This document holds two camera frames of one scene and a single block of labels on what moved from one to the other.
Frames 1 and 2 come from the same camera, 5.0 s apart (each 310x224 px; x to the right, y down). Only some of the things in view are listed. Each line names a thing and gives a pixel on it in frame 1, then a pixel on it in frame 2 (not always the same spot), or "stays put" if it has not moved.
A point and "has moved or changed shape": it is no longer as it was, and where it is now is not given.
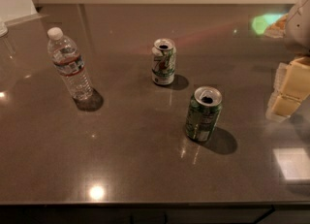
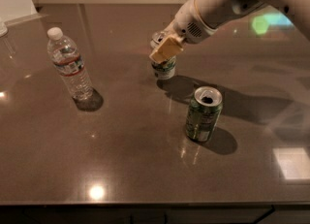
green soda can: x=202 y=112 stays put
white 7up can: x=164 y=61 has moved or changed shape
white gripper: x=298 y=27 -> x=188 y=27
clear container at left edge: x=3 y=29 stays put
